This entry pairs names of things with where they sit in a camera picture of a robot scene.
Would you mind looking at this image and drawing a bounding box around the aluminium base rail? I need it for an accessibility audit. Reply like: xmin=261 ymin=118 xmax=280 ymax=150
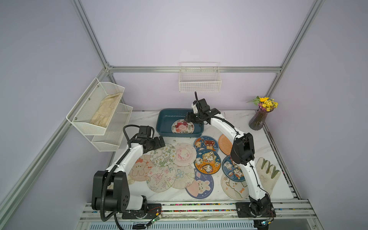
xmin=79 ymin=198 xmax=317 ymax=223

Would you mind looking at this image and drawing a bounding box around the cream pink bow coaster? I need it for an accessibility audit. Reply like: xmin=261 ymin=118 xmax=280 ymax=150
xmin=146 ymin=165 xmax=176 ymax=193

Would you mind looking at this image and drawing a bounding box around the white green glove on table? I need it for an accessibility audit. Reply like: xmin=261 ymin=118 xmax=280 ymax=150
xmin=256 ymin=158 xmax=281 ymax=195

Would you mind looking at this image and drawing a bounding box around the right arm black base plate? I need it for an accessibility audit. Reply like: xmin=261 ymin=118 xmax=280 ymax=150
xmin=235 ymin=202 xmax=276 ymax=218

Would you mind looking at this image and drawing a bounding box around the plain orange coaster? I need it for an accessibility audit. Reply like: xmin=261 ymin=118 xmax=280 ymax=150
xmin=218 ymin=134 xmax=233 ymax=156

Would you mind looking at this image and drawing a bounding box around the blue denim bear coaster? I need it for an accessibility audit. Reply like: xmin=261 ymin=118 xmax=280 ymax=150
xmin=193 ymin=136 xmax=219 ymax=152

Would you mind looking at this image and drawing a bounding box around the pink rainbow circle coaster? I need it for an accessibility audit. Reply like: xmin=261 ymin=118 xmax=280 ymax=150
xmin=173 ymin=143 xmax=196 ymax=166

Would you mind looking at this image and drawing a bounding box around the white wire wall basket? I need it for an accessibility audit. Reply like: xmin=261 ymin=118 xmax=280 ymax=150
xmin=179 ymin=62 xmax=222 ymax=93

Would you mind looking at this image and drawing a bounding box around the upper white mesh shelf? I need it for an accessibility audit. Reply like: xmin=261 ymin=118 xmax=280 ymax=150
xmin=66 ymin=78 xmax=125 ymax=136

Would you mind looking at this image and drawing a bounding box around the teal plastic storage box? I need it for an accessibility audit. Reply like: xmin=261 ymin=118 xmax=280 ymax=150
xmin=156 ymin=108 xmax=204 ymax=138

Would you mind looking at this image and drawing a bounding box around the yellow flower bouquet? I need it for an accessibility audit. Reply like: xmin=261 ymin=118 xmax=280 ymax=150
xmin=248 ymin=96 xmax=278 ymax=112

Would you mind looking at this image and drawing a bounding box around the lower white mesh shelf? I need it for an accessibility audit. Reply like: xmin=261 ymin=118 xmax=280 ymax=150
xmin=92 ymin=103 xmax=133 ymax=152

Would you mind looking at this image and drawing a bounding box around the teal orange cats coaster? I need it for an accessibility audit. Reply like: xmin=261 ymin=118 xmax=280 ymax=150
xmin=194 ymin=149 xmax=221 ymax=174

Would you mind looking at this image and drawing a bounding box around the cream dog bone coaster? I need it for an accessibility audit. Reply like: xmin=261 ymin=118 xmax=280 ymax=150
xmin=220 ymin=174 xmax=249 ymax=200

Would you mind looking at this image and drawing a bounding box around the purple pink bunny coaster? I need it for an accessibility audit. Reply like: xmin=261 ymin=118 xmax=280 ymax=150
xmin=186 ymin=169 xmax=214 ymax=199

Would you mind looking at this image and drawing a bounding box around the white mesh shelf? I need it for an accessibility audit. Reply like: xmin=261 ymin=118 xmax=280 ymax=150
xmin=66 ymin=78 xmax=125 ymax=136
xmin=92 ymin=103 xmax=133 ymax=152

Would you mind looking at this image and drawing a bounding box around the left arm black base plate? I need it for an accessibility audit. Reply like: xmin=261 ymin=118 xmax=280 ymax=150
xmin=121 ymin=203 xmax=162 ymax=219

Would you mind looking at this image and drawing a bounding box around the cream glove in shelf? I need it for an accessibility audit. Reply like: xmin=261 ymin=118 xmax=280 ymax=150
xmin=90 ymin=93 xmax=122 ymax=128

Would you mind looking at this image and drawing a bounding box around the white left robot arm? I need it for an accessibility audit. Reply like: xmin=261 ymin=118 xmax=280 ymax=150
xmin=92 ymin=125 xmax=165 ymax=219

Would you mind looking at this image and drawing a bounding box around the rose flower coaster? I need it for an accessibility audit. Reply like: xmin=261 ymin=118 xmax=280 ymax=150
xmin=171 ymin=119 xmax=195 ymax=134

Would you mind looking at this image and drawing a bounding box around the teal red cartoon coaster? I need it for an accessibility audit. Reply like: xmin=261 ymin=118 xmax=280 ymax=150
xmin=222 ymin=156 xmax=245 ymax=182

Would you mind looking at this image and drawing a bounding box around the green white floral coaster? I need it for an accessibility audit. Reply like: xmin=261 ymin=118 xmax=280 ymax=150
xmin=149 ymin=144 xmax=176 ymax=167

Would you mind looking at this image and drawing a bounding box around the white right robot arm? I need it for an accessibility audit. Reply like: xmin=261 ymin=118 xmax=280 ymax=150
xmin=186 ymin=98 xmax=273 ymax=217

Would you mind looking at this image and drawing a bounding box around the ribbed glass vase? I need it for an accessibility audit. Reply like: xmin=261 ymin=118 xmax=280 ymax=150
xmin=249 ymin=108 xmax=270 ymax=130

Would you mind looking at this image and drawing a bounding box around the black corrugated cable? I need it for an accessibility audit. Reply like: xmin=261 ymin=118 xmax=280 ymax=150
xmin=99 ymin=124 xmax=156 ymax=230

